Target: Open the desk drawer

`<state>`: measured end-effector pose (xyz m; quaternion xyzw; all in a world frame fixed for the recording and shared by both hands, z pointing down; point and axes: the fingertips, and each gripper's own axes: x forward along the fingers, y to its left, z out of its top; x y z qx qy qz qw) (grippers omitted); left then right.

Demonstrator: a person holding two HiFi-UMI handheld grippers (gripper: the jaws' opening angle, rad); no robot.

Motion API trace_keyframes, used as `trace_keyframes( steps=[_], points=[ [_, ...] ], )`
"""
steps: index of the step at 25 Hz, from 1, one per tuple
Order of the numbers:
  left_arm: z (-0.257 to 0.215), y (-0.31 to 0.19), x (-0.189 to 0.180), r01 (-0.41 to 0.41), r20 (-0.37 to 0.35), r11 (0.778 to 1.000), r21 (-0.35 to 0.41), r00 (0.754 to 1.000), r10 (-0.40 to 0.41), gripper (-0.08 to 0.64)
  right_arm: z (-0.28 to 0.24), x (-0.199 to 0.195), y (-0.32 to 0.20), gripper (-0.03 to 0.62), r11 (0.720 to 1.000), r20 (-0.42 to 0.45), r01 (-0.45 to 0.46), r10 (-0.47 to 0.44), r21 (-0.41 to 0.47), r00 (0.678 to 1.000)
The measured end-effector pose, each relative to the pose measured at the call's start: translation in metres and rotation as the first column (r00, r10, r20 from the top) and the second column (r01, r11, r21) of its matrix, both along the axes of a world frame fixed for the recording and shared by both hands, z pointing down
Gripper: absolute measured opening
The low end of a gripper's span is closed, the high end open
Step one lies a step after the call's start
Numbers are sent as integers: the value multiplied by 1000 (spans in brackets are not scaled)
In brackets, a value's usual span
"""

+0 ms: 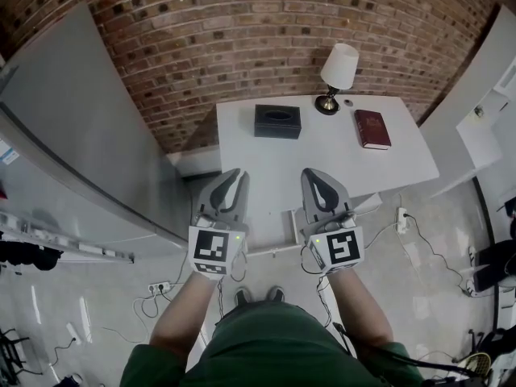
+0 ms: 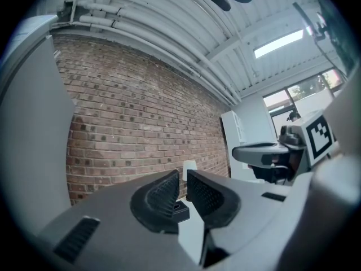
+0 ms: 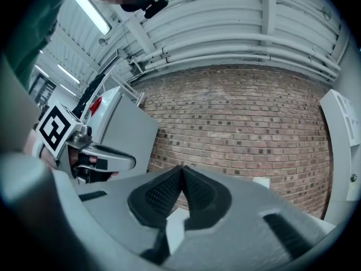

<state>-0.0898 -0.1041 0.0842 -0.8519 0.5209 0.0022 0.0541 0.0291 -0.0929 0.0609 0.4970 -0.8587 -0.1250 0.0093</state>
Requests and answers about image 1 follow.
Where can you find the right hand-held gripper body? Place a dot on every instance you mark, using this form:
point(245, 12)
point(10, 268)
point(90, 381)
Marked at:
point(340, 248)

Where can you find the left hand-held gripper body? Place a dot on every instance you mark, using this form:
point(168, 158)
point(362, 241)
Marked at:
point(211, 248)

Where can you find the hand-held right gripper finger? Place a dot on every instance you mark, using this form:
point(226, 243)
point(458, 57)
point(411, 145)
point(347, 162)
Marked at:
point(309, 200)
point(343, 200)

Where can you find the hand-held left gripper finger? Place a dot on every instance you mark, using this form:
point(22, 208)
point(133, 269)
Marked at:
point(244, 204)
point(207, 196)

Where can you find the white wooden drawer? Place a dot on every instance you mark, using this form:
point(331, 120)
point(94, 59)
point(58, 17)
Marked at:
point(270, 228)

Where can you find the person's left forearm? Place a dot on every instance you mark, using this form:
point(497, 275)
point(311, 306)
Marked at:
point(181, 321)

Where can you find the person's right forearm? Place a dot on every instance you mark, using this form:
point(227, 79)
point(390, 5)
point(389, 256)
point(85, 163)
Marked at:
point(359, 313)

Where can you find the white desk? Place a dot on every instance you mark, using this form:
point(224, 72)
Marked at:
point(322, 155)

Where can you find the person's left shoe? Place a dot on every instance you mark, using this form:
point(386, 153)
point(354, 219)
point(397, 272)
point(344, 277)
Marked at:
point(242, 296)

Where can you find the person's shoe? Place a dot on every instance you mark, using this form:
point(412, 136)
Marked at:
point(242, 296)
point(276, 294)

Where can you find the white power strip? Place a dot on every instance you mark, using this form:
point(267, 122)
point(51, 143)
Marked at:
point(160, 288)
point(401, 220)

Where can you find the dark red book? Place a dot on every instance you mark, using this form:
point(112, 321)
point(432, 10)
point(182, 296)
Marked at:
point(373, 129)

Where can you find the person's right shoe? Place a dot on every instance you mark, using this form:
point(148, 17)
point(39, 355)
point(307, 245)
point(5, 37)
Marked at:
point(276, 294)

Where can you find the black tissue box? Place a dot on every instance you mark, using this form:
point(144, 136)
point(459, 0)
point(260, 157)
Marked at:
point(277, 121)

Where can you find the person's green shirt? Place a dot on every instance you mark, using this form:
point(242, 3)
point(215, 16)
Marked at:
point(274, 349)

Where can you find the white shelf rack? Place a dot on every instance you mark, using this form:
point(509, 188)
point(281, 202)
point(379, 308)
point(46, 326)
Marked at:
point(92, 250)

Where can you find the white shade table lamp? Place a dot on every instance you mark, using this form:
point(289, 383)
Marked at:
point(340, 67)

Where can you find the grey refrigerator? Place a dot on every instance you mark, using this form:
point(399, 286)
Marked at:
point(80, 135)

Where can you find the white mesh racket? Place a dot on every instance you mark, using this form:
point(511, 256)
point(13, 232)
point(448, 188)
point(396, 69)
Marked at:
point(477, 363)

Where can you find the black clothes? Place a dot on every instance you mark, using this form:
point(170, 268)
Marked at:
point(28, 254)

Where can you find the white blue label sticker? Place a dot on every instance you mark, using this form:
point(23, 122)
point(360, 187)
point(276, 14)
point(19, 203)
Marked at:
point(9, 151)

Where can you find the black chair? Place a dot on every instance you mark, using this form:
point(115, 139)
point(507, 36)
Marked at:
point(12, 349)

